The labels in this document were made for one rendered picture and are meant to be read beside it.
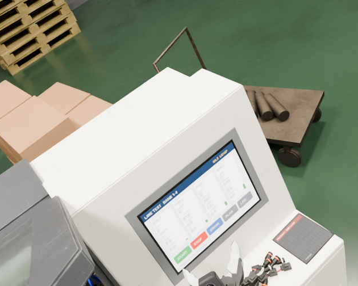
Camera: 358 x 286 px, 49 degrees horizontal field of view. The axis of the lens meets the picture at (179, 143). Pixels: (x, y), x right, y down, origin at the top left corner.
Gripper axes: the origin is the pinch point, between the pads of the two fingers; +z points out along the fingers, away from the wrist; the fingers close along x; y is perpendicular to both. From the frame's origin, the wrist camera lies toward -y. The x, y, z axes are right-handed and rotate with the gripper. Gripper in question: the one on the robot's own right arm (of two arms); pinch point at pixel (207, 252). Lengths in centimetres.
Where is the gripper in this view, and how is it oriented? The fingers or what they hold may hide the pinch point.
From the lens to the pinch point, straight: 102.6
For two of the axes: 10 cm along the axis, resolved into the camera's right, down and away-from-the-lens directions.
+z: -2.7, -5.8, 7.7
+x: 8.6, -5.0, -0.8
